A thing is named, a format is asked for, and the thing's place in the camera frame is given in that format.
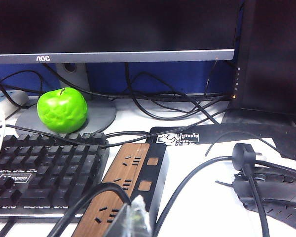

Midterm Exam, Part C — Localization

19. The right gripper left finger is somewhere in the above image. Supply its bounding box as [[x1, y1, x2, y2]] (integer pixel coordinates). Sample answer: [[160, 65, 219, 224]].
[[105, 204, 133, 237]]

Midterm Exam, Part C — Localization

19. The grey monitor stand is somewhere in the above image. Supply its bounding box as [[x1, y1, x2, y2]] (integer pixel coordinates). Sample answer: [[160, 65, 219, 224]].
[[16, 63, 117, 134]]

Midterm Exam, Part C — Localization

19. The white power strip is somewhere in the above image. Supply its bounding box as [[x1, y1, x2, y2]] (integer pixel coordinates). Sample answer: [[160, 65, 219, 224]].
[[0, 90, 29, 120]]

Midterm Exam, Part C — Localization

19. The thick black power cable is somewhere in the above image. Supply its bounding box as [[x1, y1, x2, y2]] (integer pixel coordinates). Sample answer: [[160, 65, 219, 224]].
[[46, 182, 133, 237]]

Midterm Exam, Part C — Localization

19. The black round plug with cable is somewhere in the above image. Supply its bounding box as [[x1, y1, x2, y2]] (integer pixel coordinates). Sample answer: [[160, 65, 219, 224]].
[[232, 142, 271, 237]]

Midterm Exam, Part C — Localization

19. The black AOC computer monitor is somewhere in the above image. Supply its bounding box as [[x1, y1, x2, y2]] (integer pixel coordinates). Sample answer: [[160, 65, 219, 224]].
[[0, 0, 240, 65]]

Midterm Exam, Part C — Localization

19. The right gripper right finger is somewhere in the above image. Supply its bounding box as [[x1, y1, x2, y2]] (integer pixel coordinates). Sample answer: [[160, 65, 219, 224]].
[[130, 194, 154, 237]]

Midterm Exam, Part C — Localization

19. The black slotted plastic device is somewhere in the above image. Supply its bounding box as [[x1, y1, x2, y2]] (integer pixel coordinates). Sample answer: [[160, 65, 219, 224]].
[[233, 169, 296, 234]]

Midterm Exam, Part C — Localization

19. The black monitor cable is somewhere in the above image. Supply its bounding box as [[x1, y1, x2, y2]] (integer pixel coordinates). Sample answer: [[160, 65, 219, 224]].
[[124, 63, 227, 121]]

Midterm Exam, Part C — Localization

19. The green apple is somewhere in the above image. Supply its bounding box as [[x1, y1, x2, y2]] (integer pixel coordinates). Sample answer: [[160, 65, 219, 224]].
[[37, 87, 89, 134]]

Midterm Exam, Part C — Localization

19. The black desk mat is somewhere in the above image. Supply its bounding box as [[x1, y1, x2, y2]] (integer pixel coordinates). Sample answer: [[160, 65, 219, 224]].
[[149, 123, 296, 173]]

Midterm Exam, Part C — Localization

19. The long black cable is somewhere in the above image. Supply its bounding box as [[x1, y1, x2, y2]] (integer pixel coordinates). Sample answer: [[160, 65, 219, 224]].
[[152, 156, 235, 237]]

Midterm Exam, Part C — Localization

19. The wood-top black power strip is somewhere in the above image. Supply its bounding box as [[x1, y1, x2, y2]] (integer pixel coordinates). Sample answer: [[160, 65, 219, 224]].
[[71, 142, 168, 237]]

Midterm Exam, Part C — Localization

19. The black mechanical keyboard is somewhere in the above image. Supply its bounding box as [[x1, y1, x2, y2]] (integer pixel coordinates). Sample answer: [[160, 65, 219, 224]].
[[0, 132, 110, 218]]

